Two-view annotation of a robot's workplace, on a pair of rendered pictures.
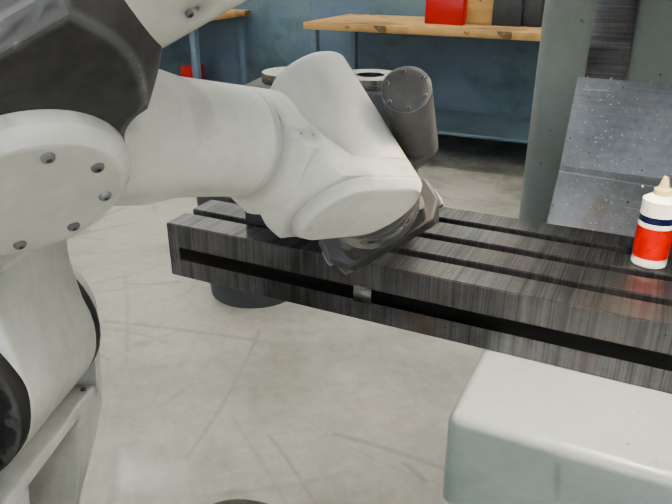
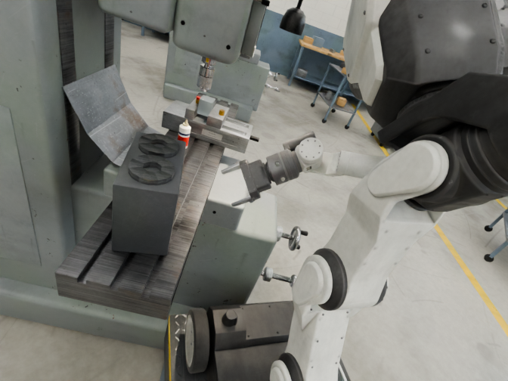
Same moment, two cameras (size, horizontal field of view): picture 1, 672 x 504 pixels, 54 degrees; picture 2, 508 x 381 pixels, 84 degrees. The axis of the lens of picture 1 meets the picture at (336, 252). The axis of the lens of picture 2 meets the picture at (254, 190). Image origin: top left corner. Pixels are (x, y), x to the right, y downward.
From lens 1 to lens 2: 1.14 m
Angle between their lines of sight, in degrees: 101
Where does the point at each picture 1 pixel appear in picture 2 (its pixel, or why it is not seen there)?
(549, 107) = (54, 108)
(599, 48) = (66, 69)
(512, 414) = (238, 196)
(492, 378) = (224, 198)
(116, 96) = not seen: hidden behind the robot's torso
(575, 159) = (88, 127)
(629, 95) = (82, 87)
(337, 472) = not seen: outside the picture
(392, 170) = not seen: hidden behind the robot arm
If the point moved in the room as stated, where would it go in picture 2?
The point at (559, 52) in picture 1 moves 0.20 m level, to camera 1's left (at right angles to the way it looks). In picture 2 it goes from (51, 76) to (39, 109)
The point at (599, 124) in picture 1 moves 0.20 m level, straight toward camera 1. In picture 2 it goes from (84, 106) to (149, 124)
